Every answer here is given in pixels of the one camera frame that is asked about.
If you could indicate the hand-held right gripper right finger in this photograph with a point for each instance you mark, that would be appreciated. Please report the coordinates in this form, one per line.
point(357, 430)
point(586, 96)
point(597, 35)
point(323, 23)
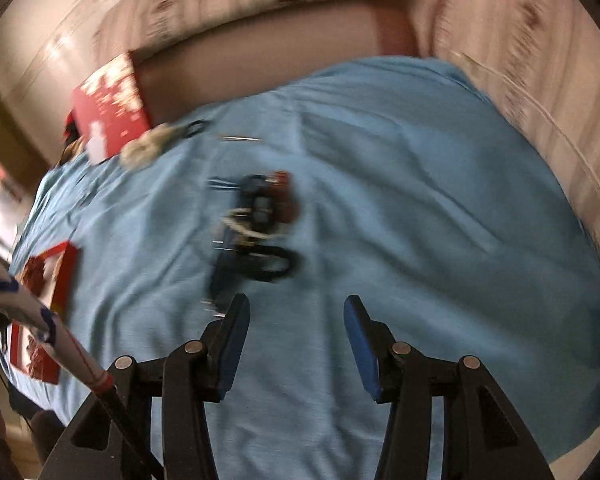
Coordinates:
point(362, 347)

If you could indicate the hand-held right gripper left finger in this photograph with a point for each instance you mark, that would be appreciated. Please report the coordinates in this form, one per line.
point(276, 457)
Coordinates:
point(231, 345)

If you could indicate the red patterned scrunchie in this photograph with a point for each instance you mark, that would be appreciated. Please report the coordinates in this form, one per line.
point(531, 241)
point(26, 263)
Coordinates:
point(287, 205)

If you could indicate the red box with yellow patches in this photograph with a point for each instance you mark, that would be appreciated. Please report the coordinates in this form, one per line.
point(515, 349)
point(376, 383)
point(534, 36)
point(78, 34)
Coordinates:
point(69, 270)

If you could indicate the red white plaid scrunchie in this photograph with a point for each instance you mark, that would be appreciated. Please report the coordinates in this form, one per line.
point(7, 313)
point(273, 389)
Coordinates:
point(37, 272)

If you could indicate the white dotted scrunchie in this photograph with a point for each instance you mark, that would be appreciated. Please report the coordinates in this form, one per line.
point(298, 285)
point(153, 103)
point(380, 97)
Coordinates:
point(145, 145)

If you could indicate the blue cloth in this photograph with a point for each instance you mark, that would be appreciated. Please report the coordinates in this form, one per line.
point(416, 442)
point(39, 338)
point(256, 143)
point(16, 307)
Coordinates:
point(405, 210)

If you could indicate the metal hairpin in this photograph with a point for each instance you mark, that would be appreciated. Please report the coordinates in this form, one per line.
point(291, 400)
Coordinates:
point(240, 137)

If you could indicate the red box with white pattern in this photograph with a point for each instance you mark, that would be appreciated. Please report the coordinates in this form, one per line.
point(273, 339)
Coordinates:
point(115, 110)

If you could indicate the red cloth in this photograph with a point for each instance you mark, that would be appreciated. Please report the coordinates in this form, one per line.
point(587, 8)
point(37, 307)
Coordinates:
point(72, 135)

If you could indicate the cream leaf print sofa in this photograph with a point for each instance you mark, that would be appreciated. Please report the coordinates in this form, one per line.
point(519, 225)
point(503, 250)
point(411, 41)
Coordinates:
point(280, 60)

